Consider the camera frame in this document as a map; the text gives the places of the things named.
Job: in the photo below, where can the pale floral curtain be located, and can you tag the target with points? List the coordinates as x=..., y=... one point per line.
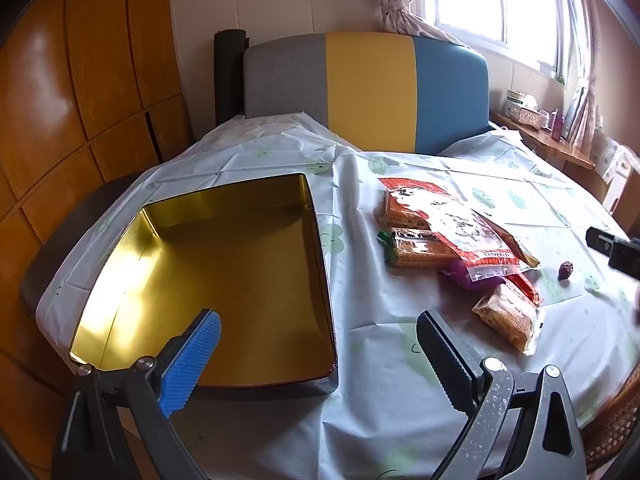
x=582, y=100
x=400, y=10

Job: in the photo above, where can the purple bottle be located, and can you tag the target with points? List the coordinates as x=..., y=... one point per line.
x=558, y=125

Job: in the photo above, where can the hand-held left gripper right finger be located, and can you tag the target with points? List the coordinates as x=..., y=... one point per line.
x=447, y=360

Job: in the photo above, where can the white printed tablecloth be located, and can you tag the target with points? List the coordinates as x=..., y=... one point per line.
x=380, y=340

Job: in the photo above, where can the wooden wardrobe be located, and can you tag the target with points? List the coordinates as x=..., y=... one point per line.
x=75, y=85

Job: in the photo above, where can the green tissue box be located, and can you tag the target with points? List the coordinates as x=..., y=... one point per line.
x=520, y=99

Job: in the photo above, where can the small red snack packet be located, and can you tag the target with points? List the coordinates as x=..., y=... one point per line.
x=524, y=287

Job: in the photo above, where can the wooden side desk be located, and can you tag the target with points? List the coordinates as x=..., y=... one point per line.
x=545, y=145

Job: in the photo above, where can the clear cracker packet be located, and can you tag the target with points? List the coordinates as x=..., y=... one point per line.
x=397, y=212

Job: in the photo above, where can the red date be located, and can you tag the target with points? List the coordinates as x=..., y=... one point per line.
x=566, y=270

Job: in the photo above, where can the white patterned chair cover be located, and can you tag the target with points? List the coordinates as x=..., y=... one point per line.
x=612, y=160

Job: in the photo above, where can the purple snack packet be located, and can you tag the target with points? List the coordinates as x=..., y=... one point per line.
x=472, y=280

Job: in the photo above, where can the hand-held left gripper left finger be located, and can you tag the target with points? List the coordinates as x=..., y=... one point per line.
x=192, y=360

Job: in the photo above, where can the orange rice cracker packet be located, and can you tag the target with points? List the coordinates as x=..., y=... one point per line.
x=510, y=317

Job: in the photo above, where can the green-edged cracker packet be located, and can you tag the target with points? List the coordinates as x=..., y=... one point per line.
x=415, y=250

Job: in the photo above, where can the large red snack bag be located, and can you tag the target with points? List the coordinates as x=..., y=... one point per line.
x=465, y=230

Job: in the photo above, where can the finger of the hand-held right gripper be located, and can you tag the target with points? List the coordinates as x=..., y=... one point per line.
x=600, y=240
x=625, y=258

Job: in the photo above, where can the window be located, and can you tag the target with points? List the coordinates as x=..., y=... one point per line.
x=480, y=0

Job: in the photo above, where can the tissue box on shelf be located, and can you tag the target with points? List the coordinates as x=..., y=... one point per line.
x=530, y=117

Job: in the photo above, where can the wicker chair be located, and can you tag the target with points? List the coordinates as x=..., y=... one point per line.
x=615, y=425

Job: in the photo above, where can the gold metal tin box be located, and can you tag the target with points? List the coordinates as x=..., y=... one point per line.
x=225, y=270

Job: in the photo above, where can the grey yellow blue chair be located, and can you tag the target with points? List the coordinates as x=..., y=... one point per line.
x=370, y=90

